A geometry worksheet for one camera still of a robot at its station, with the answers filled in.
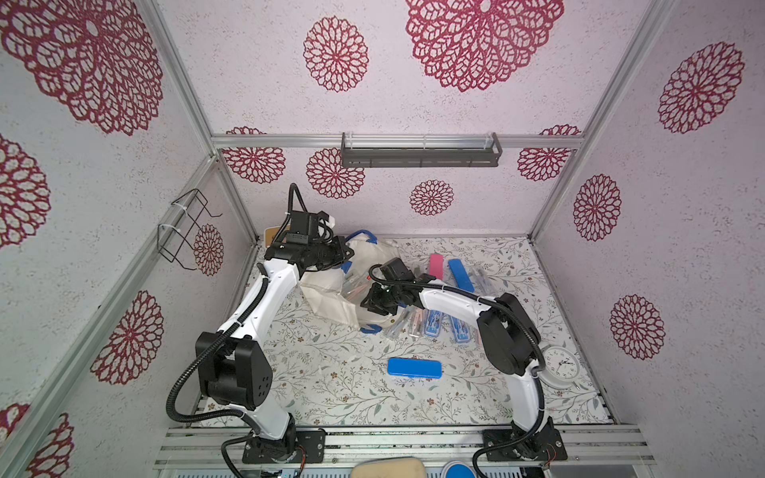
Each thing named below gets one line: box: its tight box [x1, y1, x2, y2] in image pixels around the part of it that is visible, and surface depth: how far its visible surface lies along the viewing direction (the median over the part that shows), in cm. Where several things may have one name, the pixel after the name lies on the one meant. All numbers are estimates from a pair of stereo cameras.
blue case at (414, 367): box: [387, 357, 443, 380], surface depth 89 cm
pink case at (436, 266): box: [428, 252, 445, 281], surface depth 113 cm
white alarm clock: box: [538, 345, 581, 391], surface depth 85 cm
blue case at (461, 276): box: [448, 258, 476, 293], surface depth 111 cm
